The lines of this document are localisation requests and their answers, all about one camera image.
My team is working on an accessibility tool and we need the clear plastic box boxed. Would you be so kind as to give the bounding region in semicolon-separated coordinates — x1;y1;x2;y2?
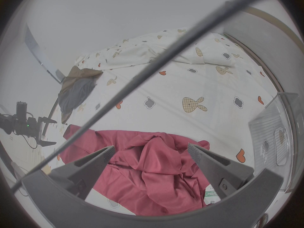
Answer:
248;92;300;192

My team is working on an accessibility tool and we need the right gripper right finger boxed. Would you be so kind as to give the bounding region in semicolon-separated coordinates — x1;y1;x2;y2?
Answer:
187;143;254;198

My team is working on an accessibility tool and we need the red shirt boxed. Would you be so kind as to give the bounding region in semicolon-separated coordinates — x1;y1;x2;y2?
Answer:
59;124;221;216

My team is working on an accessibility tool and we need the black cable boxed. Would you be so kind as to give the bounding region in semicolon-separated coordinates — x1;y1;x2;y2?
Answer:
11;0;270;194

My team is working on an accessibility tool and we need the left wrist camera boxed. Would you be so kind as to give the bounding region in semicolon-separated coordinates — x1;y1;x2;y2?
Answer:
24;117;39;135

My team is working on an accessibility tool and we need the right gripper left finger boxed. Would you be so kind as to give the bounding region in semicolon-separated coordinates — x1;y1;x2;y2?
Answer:
49;146;116;200

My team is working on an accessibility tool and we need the grey garment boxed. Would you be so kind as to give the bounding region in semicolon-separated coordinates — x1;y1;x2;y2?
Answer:
58;79;96;112

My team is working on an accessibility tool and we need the bed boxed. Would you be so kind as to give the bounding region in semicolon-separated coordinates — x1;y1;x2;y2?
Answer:
43;1;304;217

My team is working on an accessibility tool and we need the brown garment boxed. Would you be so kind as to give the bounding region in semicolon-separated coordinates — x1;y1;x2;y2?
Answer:
58;66;104;124

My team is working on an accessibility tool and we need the white printed quilt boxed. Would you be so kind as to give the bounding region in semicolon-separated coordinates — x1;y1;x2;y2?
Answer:
75;28;235;71

